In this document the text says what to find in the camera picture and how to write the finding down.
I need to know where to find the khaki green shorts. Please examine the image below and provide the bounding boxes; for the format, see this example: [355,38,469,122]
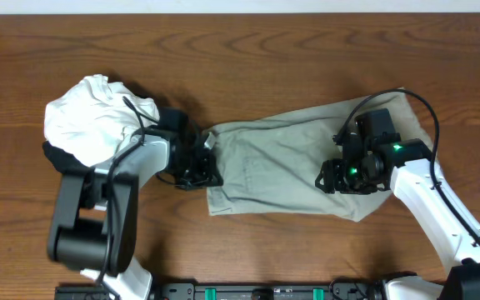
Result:
[205,87,434,223]

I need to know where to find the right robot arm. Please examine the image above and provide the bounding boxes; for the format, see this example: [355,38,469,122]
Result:
[315,132,480,299]

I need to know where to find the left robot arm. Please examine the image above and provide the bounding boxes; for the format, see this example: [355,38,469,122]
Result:
[47,127,223,299]

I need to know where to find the white crumpled garment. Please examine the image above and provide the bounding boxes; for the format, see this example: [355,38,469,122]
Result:
[44,74,159,167]

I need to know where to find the black garment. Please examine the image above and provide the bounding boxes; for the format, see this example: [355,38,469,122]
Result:
[42,141,92,174]

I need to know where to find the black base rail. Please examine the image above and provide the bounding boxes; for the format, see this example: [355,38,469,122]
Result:
[53,276,387,300]

